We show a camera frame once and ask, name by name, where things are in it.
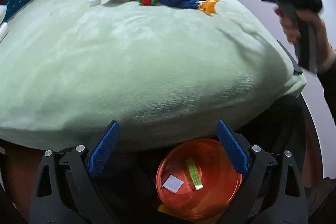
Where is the small grey white box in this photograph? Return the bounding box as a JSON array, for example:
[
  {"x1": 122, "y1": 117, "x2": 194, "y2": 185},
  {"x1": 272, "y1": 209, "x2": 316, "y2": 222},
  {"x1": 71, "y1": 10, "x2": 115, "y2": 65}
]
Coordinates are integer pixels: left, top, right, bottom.
[{"x1": 162, "y1": 174, "x2": 184, "y2": 193}]

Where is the red green toy car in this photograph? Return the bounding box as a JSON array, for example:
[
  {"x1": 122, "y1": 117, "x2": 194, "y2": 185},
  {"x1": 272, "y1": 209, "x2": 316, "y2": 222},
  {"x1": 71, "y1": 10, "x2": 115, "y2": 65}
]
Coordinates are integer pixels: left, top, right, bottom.
[{"x1": 137, "y1": 0, "x2": 161, "y2": 6}]

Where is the person's right hand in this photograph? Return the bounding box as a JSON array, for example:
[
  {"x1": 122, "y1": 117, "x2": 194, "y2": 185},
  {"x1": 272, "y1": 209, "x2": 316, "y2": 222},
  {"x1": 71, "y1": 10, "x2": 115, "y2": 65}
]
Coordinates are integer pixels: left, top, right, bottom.
[{"x1": 274, "y1": 7, "x2": 335, "y2": 67}]

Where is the light green bed blanket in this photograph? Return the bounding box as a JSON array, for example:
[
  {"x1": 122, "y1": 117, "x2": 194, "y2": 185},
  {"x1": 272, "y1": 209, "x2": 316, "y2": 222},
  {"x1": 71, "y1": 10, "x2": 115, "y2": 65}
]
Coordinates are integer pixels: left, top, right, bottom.
[{"x1": 1, "y1": 0, "x2": 306, "y2": 151}]

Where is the folded white floral quilt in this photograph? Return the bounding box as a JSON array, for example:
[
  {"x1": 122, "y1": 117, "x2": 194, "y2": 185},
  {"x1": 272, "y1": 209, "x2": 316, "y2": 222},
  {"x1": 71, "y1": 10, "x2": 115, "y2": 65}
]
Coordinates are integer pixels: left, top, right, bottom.
[{"x1": 0, "y1": 5, "x2": 8, "y2": 42}]

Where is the yellow plastic toy piece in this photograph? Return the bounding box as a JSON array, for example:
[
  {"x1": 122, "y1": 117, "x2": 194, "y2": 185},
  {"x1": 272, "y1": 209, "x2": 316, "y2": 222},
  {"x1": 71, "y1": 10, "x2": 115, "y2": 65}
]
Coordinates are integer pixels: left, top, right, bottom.
[{"x1": 197, "y1": 0, "x2": 219, "y2": 16}]

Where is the green medicine box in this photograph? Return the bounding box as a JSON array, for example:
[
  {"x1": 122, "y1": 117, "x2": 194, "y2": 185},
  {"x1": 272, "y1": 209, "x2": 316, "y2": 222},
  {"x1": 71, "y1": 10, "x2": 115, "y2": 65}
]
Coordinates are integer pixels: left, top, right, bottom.
[{"x1": 186, "y1": 159, "x2": 203, "y2": 190}]

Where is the orange plastic basin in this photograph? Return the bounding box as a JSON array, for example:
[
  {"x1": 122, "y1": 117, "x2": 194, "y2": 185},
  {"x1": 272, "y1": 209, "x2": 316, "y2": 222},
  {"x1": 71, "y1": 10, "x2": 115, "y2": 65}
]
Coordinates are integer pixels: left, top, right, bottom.
[{"x1": 155, "y1": 139, "x2": 243, "y2": 222}]

